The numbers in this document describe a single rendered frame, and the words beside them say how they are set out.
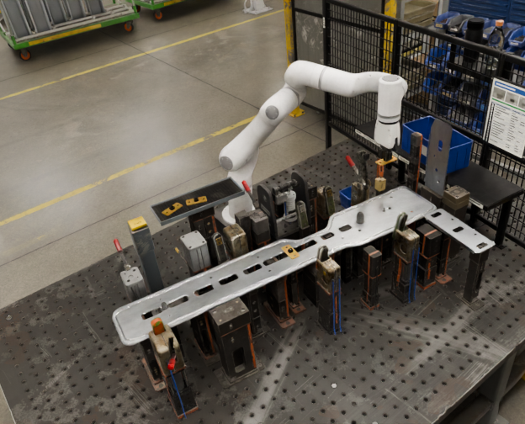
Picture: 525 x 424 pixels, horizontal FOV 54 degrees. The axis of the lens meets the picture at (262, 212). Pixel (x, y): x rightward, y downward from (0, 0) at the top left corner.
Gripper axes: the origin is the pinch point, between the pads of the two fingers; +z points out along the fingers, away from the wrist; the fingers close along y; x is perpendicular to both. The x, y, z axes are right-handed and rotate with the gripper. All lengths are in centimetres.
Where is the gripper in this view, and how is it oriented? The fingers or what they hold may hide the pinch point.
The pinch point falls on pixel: (386, 154)
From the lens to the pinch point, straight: 210.3
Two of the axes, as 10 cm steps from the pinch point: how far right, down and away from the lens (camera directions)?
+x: 8.7, -3.5, 3.4
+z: 0.9, 8.0, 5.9
